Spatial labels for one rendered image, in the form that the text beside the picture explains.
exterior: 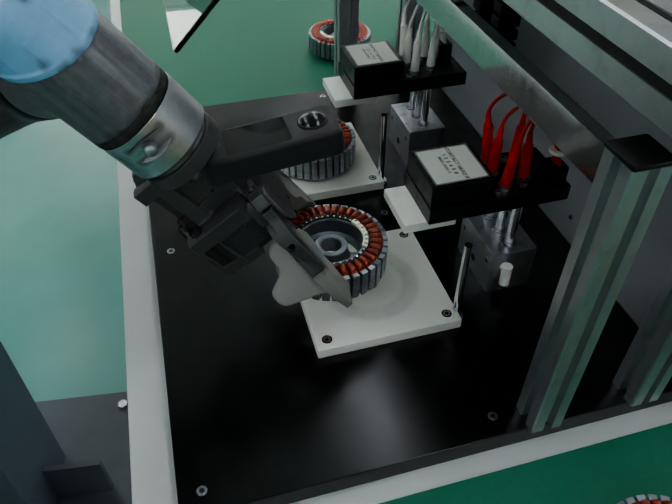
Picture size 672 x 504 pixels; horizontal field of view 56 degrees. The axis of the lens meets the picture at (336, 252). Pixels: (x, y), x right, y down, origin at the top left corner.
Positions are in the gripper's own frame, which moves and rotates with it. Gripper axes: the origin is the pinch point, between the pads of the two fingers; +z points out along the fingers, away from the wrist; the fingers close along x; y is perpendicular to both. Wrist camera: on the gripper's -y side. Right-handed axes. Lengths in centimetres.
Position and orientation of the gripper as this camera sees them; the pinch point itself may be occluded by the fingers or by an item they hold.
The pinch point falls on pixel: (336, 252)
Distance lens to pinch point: 63.1
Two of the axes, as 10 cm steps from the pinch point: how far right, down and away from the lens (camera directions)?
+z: 5.6, 4.9, 6.7
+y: -7.8, 5.7, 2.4
